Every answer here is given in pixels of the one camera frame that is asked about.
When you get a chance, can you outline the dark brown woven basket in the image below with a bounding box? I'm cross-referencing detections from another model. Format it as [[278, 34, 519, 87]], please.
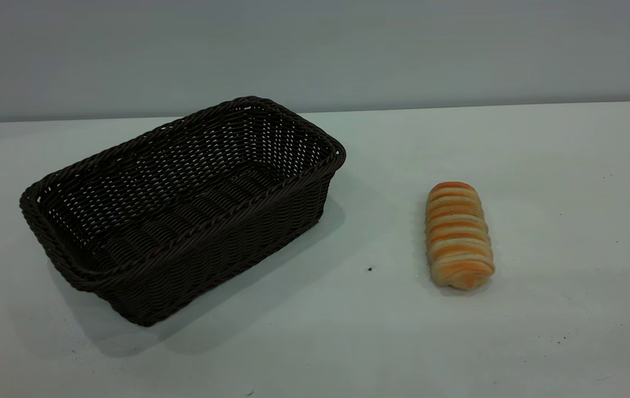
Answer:
[[19, 96, 347, 327]]

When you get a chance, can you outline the striped orange bread roll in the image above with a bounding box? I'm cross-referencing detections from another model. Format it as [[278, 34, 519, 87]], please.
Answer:
[[425, 181, 496, 290]]

